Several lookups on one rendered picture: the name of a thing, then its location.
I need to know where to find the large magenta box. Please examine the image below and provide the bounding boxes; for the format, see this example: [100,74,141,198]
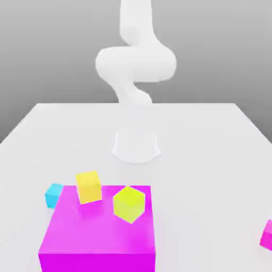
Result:
[38,185,156,272]

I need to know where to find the small magenta cube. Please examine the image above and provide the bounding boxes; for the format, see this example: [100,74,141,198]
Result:
[259,219,272,251]

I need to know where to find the small cyan cube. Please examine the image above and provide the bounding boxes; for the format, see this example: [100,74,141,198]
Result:
[44,183,64,209]

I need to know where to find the small orange-yellow cube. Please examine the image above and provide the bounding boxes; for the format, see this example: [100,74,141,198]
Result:
[75,170,103,205]

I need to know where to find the small lime-yellow cube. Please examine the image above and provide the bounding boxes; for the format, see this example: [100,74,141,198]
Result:
[113,185,146,225]

